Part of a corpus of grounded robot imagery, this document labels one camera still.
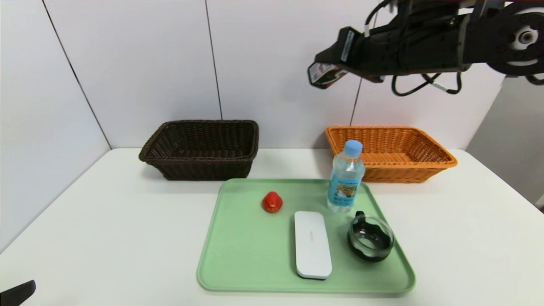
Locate clear water bottle blue cap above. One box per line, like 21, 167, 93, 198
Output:
326, 139, 366, 213

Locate red rubber duck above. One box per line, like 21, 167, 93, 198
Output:
261, 191, 283, 213

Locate small black red snack can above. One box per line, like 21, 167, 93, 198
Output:
308, 62, 348, 90

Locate orange wicker basket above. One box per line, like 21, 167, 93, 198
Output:
326, 125, 458, 184

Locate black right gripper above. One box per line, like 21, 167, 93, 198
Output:
314, 26, 391, 72

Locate white oblong case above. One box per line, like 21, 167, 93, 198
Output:
294, 211, 333, 280

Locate light green plastic tray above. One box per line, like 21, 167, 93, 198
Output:
196, 178, 416, 294

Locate dark brown wicker basket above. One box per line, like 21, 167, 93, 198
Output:
139, 120, 259, 181

